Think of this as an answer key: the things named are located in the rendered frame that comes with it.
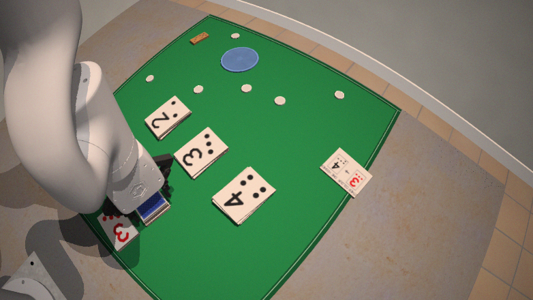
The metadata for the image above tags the brown rectangular block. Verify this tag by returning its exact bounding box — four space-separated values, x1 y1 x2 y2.
190 32 209 45

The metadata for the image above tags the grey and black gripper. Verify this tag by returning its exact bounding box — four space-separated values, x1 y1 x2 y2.
102 140 174 223

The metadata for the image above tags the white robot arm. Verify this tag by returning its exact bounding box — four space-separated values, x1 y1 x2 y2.
0 0 138 214

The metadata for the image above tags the blue round coaster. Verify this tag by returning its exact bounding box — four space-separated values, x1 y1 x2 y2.
221 47 259 72

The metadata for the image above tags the green card table cloth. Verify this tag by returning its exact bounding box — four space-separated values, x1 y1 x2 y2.
85 17 396 300

